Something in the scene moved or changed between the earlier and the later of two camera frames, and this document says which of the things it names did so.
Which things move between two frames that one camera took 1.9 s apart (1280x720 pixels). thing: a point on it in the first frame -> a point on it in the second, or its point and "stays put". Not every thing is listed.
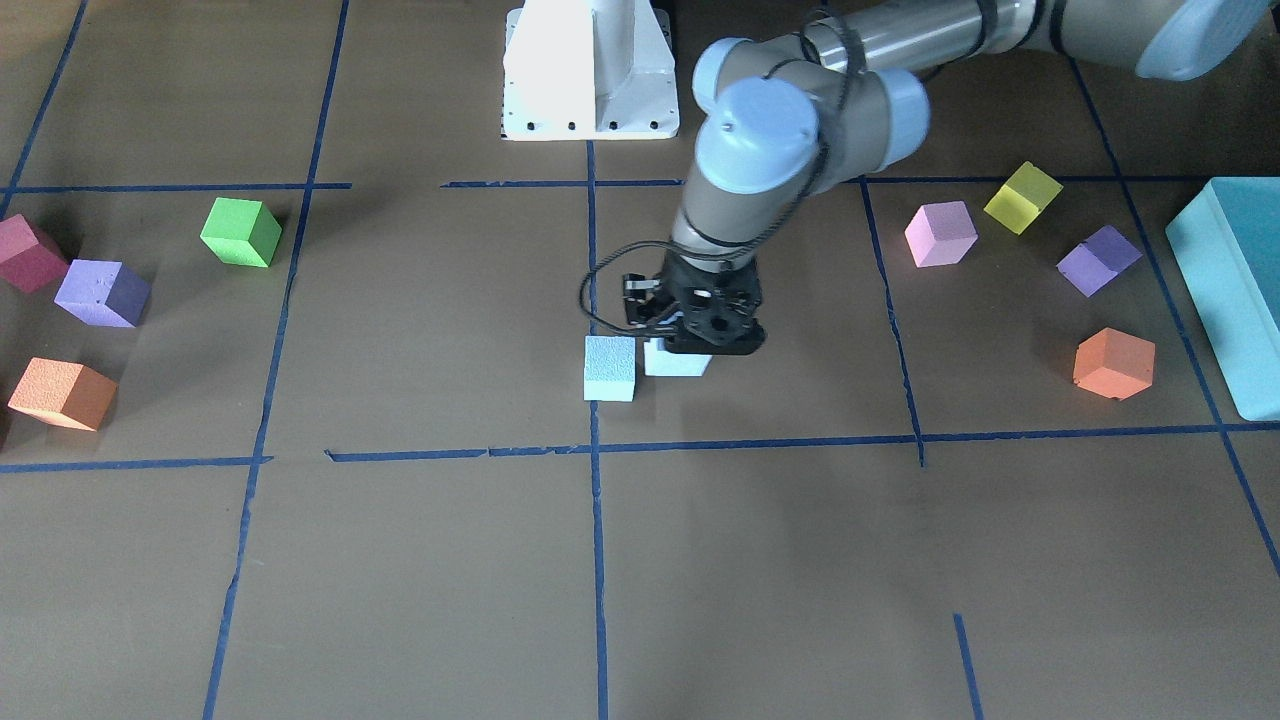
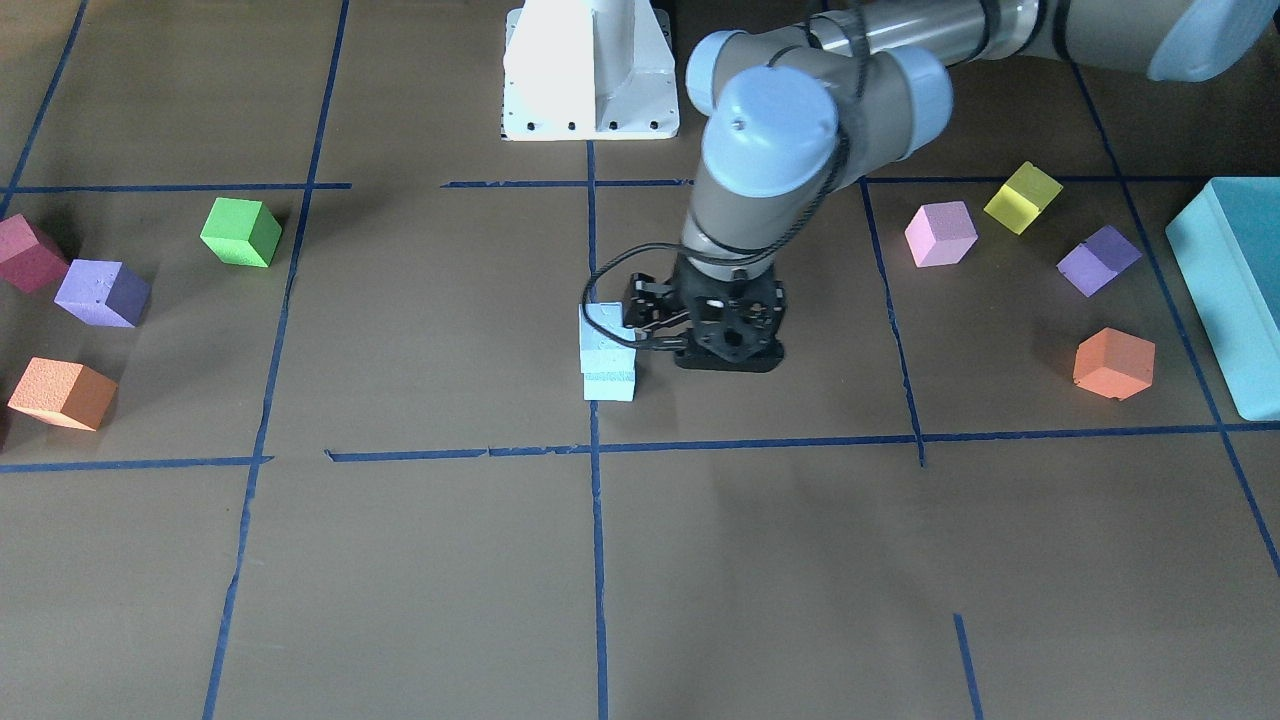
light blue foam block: (609, 368) stays put
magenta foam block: (23, 261) stays put
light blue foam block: (659, 362) -> (599, 351)
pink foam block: (941, 233) stays put
